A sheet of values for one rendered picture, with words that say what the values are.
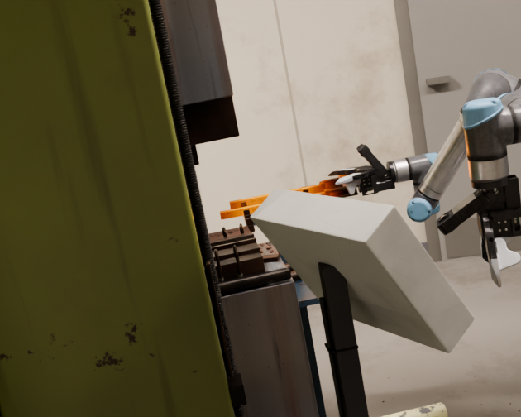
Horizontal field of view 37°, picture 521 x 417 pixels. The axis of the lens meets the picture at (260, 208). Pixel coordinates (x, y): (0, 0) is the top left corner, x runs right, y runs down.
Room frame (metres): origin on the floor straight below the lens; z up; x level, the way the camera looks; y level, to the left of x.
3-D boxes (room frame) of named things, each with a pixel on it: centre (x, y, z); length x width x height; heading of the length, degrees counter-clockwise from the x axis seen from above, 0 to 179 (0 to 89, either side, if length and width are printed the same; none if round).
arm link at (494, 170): (1.48, -0.45, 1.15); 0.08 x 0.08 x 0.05
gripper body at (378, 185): (2.43, -0.38, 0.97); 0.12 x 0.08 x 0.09; 91
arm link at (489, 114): (1.48, -0.46, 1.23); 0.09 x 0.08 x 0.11; 87
